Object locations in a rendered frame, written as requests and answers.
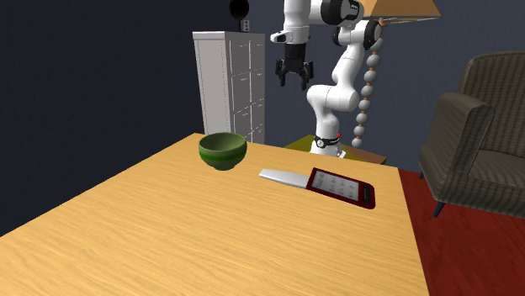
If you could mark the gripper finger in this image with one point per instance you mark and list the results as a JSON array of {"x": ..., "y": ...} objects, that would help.
[
  {"x": 307, "y": 76},
  {"x": 280, "y": 71}
]

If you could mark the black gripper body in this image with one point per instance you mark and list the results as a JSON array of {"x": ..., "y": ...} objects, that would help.
[{"x": 295, "y": 57}]

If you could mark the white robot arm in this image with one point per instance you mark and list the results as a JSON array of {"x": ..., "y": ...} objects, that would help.
[{"x": 330, "y": 96}]

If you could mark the white cabinet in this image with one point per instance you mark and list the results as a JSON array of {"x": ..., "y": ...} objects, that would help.
[{"x": 217, "y": 82}]

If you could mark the olive brown robot stand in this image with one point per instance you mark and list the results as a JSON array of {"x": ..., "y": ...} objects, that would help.
[{"x": 299, "y": 144}]

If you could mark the black round pan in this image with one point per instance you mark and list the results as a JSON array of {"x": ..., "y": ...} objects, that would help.
[{"x": 238, "y": 9}]

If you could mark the green bowl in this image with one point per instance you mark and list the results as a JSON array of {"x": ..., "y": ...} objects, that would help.
[{"x": 222, "y": 155}]

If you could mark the floor lamp with beaded stem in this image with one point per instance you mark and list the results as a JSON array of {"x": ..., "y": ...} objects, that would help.
[{"x": 404, "y": 9}]

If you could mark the brown striped armchair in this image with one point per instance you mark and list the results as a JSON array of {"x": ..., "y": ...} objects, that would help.
[{"x": 463, "y": 135}]

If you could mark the wooden table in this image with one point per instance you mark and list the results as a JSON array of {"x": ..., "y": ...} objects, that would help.
[{"x": 205, "y": 237}]

